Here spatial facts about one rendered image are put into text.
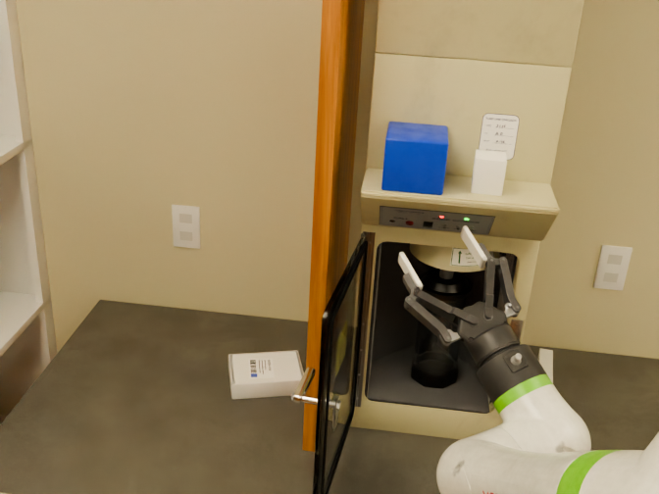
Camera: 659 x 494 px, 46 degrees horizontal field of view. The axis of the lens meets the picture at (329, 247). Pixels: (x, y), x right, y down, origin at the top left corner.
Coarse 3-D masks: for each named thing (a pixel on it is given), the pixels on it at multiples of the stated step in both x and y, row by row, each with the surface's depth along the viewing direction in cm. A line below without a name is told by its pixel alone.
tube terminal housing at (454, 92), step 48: (384, 96) 132; (432, 96) 131; (480, 96) 130; (528, 96) 129; (384, 144) 136; (528, 144) 133; (384, 240) 143; (432, 240) 142; (480, 240) 141; (528, 240) 140; (528, 288) 144; (432, 432) 160; (480, 432) 159
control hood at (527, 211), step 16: (368, 176) 133; (448, 176) 135; (464, 176) 136; (368, 192) 128; (384, 192) 127; (400, 192) 128; (448, 192) 129; (464, 192) 129; (512, 192) 130; (528, 192) 130; (544, 192) 131; (368, 208) 132; (416, 208) 130; (432, 208) 129; (448, 208) 128; (464, 208) 127; (480, 208) 127; (496, 208) 126; (512, 208) 126; (528, 208) 125; (544, 208) 125; (496, 224) 132; (512, 224) 132; (528, 224) 131; (544, 224) 130
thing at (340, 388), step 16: (352, 256) 133; (336, 288) 122; (352, 288) 134; (352, 304) 136; (336, 320) 123; (352, 320) 139; (336, 336) 125; (352, 336) 142; (320, 352) 118; (336, 352) 128; (352, 352) 145; (320, 368) 119; (336, 368) 130; (352, 368) 148; (320, 384) 120; (336, 384) 133; (352, 384) 151; (320, 400) 121; (320, 416) 122; (320, 432) 124; (336, 432) 141; (336, 448) 143
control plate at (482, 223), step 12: (384, 216) 134; (396, 216) 134; (408, 216) 133; (420, 216) 133; (432, 216) 132; (444, 216) 131; (456, 216) 131; (468, 216) 130; (480, 216) 129; (492, 216) 129; (432, 228) 137; (444, 228) 137; (456, 228) 136; (480, 228) 135
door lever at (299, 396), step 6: (306, 372) 133; (312, 372) 133; (306, 378) 131; (312, 378) 133; (300, 384) 130; (306, 384) 130; (300, 390) 128; (306, 390) 129; (294, 396) 127; (300, 396) 127; (306, 396) 127; (294, 402) 127; (300, 402) 127; (306, 402) 127; (312, 402) 127
